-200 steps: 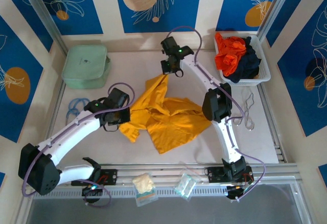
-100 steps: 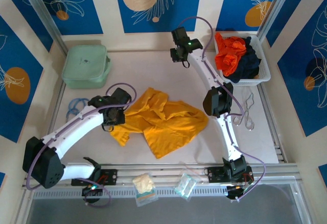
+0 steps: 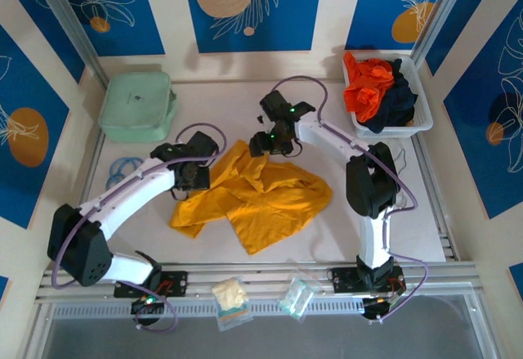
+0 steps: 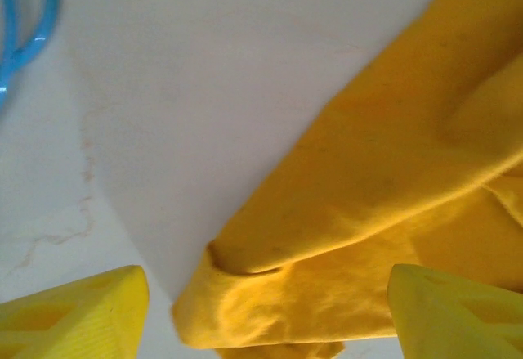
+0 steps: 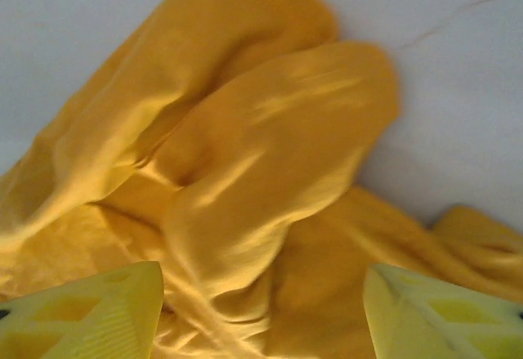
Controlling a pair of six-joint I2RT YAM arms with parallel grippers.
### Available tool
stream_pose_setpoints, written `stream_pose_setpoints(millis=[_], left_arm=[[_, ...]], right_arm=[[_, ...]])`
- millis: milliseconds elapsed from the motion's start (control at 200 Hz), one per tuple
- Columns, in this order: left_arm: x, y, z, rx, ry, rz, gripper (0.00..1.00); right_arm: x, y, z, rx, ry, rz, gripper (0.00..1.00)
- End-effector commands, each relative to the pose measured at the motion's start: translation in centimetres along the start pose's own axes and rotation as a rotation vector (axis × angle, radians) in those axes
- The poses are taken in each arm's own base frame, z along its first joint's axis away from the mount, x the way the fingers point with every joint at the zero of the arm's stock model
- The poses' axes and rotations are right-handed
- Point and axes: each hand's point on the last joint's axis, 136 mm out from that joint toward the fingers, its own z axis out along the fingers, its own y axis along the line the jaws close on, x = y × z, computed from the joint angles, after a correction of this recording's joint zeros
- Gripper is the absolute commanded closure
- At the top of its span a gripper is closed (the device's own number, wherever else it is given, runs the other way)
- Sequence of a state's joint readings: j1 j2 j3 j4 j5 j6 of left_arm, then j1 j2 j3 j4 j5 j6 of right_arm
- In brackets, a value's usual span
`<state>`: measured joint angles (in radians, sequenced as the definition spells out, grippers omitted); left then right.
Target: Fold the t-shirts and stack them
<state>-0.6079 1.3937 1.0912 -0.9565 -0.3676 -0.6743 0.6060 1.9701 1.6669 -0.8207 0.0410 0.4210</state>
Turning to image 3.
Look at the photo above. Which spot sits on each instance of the mint green zip case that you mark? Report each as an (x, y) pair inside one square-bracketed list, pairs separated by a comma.
[(135, 101)]

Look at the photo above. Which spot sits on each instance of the yellow t-shirt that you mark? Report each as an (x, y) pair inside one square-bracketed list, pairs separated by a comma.
[(261, 207)]

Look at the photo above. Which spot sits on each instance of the light blue stethoscope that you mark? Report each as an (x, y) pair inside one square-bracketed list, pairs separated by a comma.
[(112, 180)]

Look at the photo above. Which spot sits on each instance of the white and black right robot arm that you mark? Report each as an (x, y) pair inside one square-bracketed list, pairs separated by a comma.
[(327, 134)]

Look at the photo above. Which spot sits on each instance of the navy blue t-shirt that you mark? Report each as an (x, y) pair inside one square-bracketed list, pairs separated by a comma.
[(396, 105)]

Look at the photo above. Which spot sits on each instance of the white plastic basket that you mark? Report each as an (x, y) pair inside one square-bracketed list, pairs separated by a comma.
[(421, 101)]

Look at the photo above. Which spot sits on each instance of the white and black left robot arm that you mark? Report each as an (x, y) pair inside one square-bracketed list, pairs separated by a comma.
[(130, 191)]

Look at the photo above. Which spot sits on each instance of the black electronics module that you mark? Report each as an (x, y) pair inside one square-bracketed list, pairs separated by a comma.
[(378, 310), (147, 306)]

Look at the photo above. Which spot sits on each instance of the translucent grey front panel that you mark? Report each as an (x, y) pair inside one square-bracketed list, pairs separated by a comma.
[(306, 340)]

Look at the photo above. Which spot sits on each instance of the plastic bag with cream content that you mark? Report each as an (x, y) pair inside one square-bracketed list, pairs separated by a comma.
[(229, 291)]

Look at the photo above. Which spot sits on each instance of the plastic bag with green content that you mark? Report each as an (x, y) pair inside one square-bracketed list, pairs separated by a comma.
[(295, 297)]

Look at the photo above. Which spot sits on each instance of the aluminium corner post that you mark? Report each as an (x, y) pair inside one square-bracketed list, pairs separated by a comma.
[(69, 23), (440, 11)]

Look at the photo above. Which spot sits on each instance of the orange t-shirt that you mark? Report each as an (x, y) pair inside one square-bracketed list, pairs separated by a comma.
[(367, 89)]

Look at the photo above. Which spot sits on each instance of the aluminium front frame rail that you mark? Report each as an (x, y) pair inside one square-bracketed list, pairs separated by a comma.
[(265, 273)]

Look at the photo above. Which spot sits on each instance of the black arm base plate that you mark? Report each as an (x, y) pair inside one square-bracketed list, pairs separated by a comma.
[(343, 279), (180, 283)]

